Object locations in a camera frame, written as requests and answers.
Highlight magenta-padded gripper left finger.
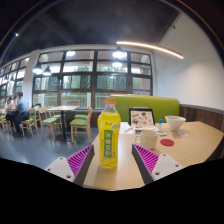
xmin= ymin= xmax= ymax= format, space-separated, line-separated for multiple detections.
xmin=44 ymin=144 xmax=96 ymax=187

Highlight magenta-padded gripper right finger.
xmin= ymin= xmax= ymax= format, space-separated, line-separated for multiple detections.
xmin=131 ymin=143 xmax=185 ymax=186

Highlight yellow drink bottle orange cap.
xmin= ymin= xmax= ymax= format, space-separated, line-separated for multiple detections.
xmin=97 ymin=96 xmax=122 ymax=170

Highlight flat round red coaster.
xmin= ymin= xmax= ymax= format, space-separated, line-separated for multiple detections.
xmin=159 ymin=138 xmax=175 ymax=147

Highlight wooden chairs with green seats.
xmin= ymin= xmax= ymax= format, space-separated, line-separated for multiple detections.
xmin=0 ymin=106 xmax=94 ymax=144

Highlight black laptop with stickers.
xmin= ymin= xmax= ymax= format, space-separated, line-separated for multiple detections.
xmin=128 ymin=107 xmax=156 ymax=129

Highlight light wooden dining table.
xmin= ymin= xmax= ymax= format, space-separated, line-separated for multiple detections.
xmin=45 ymin=105 xmax=80 ymax=141

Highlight green upholstered booth bench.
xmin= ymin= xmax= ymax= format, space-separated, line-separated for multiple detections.
xmin=110 ymin=94 xmax=181 ymax=124

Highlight person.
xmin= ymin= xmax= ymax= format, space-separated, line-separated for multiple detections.
xmin=13 ymin=92 xmax=30 ymax=134
xmin=4 ymin=96 xmax=17 ymax=131

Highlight long curved ceiling light strip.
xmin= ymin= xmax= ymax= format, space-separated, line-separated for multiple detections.
xmin=115 ymin=40 xmax=185 ymax=60

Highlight hanging pendant lamps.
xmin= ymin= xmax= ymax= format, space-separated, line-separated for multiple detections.
xmin=32 ymin=46 xmax=128 ymax=77

